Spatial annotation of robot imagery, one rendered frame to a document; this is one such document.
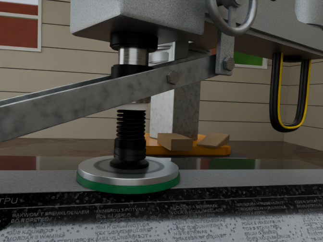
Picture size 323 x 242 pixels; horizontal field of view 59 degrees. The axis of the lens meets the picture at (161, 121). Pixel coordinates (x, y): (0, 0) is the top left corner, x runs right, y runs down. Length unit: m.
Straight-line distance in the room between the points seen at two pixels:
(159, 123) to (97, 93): 1.01
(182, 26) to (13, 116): 0.33
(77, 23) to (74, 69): 6.11
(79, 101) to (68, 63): 6.27
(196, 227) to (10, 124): 0.35
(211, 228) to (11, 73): 6.57
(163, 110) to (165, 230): 1.00
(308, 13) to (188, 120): 0.75
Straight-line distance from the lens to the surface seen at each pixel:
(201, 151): 1.35
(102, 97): 0.51
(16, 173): 0.70
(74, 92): 0.49
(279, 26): 0.85
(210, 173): 0.71
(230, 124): 7.51
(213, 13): 0.55
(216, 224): 0.57
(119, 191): 0.53
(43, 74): 6.81
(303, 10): 1.07
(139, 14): 0.50
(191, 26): 0.58
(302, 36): 0.96
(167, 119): 1.45
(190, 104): 1.49
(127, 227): 0.53
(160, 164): 0.64
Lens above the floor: 1.00
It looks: 4 degrees down
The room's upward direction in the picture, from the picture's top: 3 degrees clockwise
